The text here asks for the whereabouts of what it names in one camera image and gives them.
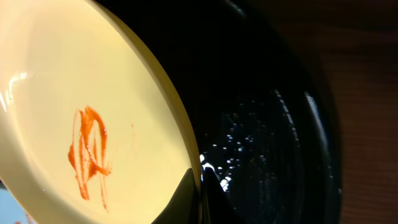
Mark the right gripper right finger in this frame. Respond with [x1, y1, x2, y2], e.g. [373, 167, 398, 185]
[201, 167, 244, 224]

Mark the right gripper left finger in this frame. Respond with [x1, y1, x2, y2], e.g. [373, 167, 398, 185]
[152, 168, 200, 224]

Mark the yellow plate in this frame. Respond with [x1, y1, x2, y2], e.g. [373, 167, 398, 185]
[1, 1, 201, 223]

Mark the round black serving tray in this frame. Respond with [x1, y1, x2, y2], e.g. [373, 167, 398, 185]
[101, 1, 342, 223]

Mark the light blue plate front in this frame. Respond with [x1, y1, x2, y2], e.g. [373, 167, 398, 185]
[0, 188, 35, 224]

